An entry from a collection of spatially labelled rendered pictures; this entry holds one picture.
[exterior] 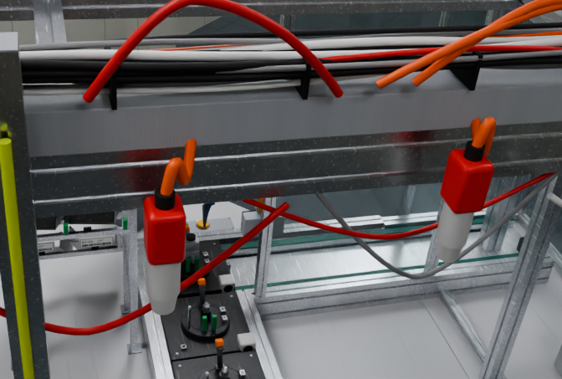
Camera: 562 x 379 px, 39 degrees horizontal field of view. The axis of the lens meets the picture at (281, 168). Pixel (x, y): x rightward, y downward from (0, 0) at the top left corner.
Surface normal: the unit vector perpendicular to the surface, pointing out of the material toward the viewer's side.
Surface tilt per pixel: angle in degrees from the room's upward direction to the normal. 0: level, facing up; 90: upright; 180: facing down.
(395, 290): 90
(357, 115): 90
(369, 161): 90
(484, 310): 0
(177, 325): 0
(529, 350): 0
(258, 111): 90
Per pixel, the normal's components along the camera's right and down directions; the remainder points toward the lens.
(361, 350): 0.09, -0.83
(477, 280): 0.27, 0.54
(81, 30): 0.86, 0.34
